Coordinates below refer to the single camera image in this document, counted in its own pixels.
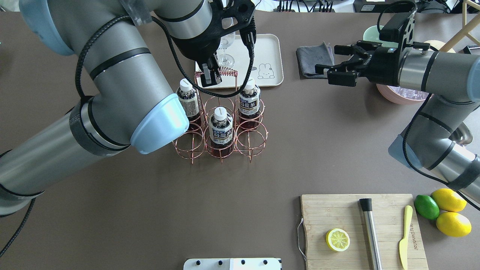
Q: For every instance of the mint green bowl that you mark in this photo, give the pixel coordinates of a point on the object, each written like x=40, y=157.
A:
x=372, y=35

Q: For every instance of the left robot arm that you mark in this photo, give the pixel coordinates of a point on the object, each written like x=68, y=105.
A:
x=125, y=100

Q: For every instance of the yellow lemon lower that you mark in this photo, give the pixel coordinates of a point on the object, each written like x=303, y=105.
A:
x=453, y=224

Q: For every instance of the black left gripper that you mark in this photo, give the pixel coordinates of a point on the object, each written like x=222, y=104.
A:
x=194, y=48

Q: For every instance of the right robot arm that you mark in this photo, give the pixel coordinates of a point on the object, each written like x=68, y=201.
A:
x=452, y=82

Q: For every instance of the steel muddler black tip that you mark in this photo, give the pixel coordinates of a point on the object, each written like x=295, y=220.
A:
x=367, y=211

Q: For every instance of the clear ice cubes pile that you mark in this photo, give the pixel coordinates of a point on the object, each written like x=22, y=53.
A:
x=410, y=94

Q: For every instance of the green lime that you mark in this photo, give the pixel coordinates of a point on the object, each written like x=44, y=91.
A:
x=426, y=206

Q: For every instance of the tea bottle back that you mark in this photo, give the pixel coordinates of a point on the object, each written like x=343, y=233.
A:
x=188, y=99

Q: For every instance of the copper wire bottle basket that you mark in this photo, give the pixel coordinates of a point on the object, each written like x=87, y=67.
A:
x=249, y=134

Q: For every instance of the cream rabbit tray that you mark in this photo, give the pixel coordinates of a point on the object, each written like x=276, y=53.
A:
x=267, y=69

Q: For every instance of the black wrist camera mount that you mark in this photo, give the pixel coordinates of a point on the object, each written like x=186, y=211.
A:
x=399, y=29

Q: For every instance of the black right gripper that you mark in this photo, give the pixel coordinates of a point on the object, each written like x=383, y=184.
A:
x=383, y=66

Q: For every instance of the pink bowl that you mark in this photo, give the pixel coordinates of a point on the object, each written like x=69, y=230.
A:
x=390, y=94

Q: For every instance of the tea bottle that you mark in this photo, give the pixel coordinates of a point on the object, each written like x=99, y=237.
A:
x=188, y=99
x=221, y=132

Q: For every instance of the clear wine glass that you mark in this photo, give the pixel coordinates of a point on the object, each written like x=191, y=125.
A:
x=224, y=59

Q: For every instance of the steel ice scoop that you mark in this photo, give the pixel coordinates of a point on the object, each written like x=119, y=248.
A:
x=462, y=135

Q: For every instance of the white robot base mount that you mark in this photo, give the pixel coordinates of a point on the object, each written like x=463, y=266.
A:
x=258, y=263

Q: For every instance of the tea bottle side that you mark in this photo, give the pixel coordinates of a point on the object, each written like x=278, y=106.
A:
x=249, y=99

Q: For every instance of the half lemon slice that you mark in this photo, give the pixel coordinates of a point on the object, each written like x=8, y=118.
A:
x=337, y=239

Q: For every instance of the grey folded cloth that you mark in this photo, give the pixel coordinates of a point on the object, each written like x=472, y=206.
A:
x=309, y=56

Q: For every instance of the yellow lemon upper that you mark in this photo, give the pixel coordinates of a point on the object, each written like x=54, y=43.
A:
x=448, y=200

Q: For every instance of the tea bottle front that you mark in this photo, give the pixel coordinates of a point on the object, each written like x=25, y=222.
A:
x=221, y=132

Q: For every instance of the bamboo cutting board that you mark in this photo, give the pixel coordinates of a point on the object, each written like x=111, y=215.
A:
x=323, y=212

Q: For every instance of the yellow lemon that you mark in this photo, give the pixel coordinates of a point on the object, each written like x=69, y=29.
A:
x=448, y=200
x=453, y=224

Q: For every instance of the yellow plastic knife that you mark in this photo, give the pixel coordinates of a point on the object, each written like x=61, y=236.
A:
x=403, y=243

